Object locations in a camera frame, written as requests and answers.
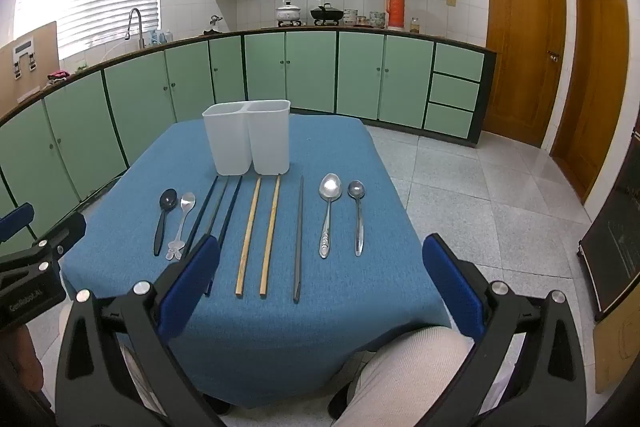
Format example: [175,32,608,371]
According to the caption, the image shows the green lower kitchen cabinets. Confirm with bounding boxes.
[0,29,498,258]

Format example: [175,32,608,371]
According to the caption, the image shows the black framed board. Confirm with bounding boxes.
[577,117,640,323]

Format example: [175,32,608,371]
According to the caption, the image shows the person's leg in white trousers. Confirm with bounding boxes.
[330,326,476,427]

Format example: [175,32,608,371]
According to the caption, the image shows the wooden chopstick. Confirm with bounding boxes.
[259,176,281,297]
[234,177,262,297]

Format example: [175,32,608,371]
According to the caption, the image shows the person's left hand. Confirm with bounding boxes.
[0,326,43,390]

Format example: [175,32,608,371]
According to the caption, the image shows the large silver spoon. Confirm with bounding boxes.
[318,173,343,259]

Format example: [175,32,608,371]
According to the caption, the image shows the blue tablecloth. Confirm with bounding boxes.
[59,113,453,410]

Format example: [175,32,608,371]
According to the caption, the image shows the orange thermos flask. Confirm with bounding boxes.
[385,0,407,32]

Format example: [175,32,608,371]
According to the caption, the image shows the white cooking pot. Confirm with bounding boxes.
[276,1,302,26]

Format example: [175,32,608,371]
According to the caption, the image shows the black chopstick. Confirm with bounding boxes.
[204,176,231,239]
[204,176,243,297]
[180,176,220,259]

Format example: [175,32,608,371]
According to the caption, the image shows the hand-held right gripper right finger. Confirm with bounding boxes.
[421,233,588,427]

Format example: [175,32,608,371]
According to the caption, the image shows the plain silver spoon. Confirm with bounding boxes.
[347,180,366,257]

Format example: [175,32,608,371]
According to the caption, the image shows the wooden door with handle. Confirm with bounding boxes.
[485,0,568,148]

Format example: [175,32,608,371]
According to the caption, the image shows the small ornate-handle silver spoon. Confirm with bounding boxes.
[166,192,197,261]

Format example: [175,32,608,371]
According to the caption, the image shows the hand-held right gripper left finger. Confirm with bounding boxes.
[54,234,223,427]

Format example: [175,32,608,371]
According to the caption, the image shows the black plastic spoon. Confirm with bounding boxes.
[153,188,179,257]

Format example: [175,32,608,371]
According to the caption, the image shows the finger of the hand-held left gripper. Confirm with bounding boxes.
[0,211,87,281]
[0,203,35,248]

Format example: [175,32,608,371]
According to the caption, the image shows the white two-compartment utensil holder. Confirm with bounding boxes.
[202,99,292,176]

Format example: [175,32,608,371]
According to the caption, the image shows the green cabinet drawer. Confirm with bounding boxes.
[424,103,475,138]
[428,73,481,112]
[433,43,485,82]

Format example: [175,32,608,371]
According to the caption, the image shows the metal kitchen faucet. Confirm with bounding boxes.
[124,8,147,50]

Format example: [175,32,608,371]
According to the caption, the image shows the cardboard box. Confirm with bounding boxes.
[592,302,640,388]

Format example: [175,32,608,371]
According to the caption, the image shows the black wok with lid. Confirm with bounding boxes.
[310,3,345,25]

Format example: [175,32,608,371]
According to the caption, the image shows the grey chopstick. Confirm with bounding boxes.
[293,176,305,304]

